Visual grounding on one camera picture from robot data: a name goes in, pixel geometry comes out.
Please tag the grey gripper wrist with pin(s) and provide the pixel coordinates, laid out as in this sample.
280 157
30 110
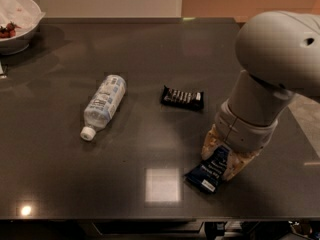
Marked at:
240 130

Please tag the blue rxbar blueberry wrapper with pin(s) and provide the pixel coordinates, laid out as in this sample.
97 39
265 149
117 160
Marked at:
207 176

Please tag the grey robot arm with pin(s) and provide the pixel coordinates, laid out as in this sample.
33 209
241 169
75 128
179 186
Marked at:
279 52

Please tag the black snack bar wrapper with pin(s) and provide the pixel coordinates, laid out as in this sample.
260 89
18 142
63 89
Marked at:
186 100

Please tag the clear plastic water bottle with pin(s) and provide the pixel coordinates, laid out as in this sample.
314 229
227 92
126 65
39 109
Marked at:
103 105

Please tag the red strawberries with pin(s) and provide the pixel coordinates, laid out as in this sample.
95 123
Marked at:
9 30

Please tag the white bowl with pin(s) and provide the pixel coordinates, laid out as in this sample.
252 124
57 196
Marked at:
17 43

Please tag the white paper napkin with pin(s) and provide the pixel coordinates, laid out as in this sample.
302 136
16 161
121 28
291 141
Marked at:
26 14

